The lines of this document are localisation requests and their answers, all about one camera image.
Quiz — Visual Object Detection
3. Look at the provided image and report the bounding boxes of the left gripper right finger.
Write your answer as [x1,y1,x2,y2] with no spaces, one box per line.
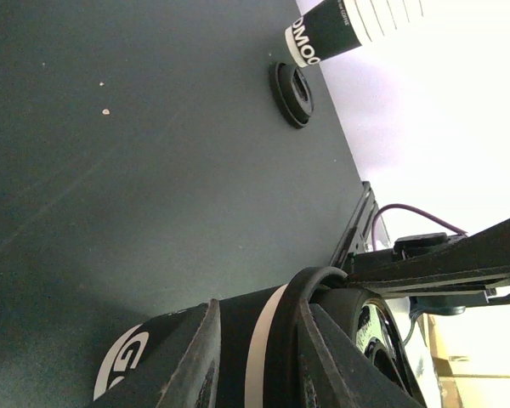
[294,303,426,407]

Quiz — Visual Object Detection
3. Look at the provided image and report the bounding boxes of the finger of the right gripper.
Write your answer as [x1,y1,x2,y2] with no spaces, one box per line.
[342,219,510,298]

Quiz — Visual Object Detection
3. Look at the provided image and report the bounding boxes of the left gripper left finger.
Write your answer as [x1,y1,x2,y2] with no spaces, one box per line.
[89,299,221,407]

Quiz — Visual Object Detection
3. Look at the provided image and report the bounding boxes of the black coffee cup lid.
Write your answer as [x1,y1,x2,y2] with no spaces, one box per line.
[269,62,315,129]
[262,267,426,407]

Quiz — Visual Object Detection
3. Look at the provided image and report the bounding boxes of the black takeout coffee cup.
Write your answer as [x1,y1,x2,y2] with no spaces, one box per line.
[90,286,286,407]

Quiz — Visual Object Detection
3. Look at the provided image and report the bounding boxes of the stack of white paper cups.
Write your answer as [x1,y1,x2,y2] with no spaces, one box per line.
[343,0,431,46]

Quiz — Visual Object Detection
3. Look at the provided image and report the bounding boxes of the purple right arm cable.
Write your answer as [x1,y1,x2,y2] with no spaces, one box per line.
[370,202,468,256]

